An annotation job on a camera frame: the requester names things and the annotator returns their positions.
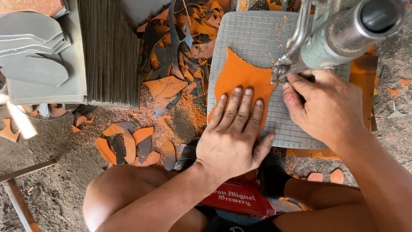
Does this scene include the rusty orange metal plate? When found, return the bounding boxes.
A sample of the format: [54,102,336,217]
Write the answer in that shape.
[0,0,65,17]

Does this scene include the person's right leg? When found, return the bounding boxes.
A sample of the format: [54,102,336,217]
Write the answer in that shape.
[273,177,387,232]

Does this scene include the pile of orange black scraps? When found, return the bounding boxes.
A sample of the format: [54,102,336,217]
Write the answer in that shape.
[135,0,233,118]

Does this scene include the orange rubber scrap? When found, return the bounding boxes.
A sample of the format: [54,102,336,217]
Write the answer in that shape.
[0,118,21,143]

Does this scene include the grey pointed rubber scrap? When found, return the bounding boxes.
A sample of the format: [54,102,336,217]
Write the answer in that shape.
[388,102,408,119]

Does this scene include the person's left leg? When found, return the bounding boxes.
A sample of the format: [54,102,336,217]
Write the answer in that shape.
[83,165,210,232]

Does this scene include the orange rubber sheet piece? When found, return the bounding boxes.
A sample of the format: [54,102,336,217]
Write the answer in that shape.
[208,47,278,136]

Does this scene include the person's left hand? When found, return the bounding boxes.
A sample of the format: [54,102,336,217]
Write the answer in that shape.
[196,87,277,183]

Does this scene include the stack of dark upright sheets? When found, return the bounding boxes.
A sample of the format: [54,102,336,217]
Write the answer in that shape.
[77,0,142,109]

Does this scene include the small orange pointed scrap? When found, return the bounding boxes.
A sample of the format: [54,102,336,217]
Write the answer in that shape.
[383,84,400,98]

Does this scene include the red plastic crate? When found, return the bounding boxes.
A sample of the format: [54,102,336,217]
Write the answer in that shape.
[200,180,277,218]

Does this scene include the stack of grey flat sheets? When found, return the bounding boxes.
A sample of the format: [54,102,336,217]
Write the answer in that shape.
[6,0,88,105]

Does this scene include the group of sole-shaped rubber cutouts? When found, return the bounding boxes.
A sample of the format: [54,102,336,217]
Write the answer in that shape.
[96,121,178,171]

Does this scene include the grey gridded saw table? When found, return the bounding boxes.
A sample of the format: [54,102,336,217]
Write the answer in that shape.
[207,11,352,150]

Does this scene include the person's right hand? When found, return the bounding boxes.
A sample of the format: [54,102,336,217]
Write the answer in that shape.
[283,69,366,153]

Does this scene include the stack of grey sole cutouts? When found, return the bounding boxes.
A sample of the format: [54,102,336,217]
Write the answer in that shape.
[0,11,72,87]

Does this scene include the black shorts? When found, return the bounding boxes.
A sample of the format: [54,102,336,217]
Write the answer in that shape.
[196,206,281,232]

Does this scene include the rusty metal bar frame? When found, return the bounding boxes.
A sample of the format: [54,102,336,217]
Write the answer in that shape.
[0,158,58,232]

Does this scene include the person's leg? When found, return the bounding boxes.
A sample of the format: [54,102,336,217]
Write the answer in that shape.
[273,177,387,232]
[83,165,210,232]

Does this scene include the white tube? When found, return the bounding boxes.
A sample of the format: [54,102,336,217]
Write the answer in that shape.
[6,101,38,140]

